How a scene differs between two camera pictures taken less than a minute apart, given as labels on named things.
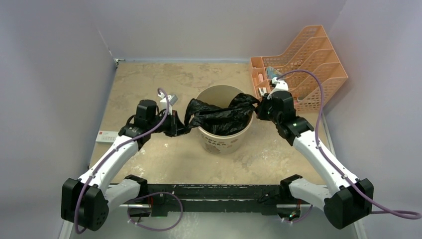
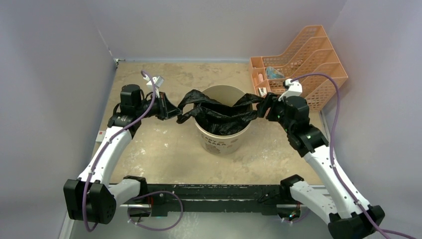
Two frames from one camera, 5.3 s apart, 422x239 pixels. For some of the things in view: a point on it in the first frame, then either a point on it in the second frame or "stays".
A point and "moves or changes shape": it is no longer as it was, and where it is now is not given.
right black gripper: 260,111 stays
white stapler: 263,90 stays
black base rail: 166,200 stays
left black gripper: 176,127 -> 166,110
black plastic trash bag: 234,120 moves or changes shape
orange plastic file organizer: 312,70 stays
